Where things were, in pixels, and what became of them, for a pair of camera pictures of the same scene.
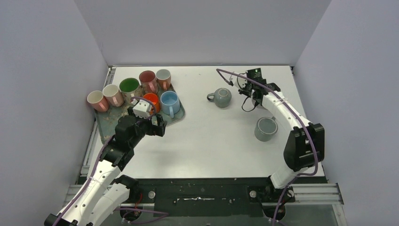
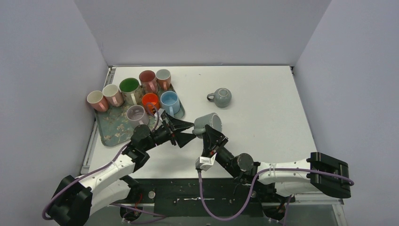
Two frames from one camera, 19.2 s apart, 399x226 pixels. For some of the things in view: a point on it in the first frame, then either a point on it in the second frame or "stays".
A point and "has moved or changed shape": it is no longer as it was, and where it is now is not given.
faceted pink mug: x=112 y=94 stays
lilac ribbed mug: x=259 y=107 has moved or changed shape
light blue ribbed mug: x=170 y=102 stays
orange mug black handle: x=154 y=99 stays
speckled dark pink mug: x=148 y=82 stays
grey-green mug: x=265 y=128 -> x=213 y=120
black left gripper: x=158 y=126 -> x=170 y=131
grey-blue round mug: x=222 y=97 stays
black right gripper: x=243 y=90 -> x=212 y=138
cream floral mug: x=129 y=87 stays
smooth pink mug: x=95 y=99 stays
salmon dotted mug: x=163 y=77 stays
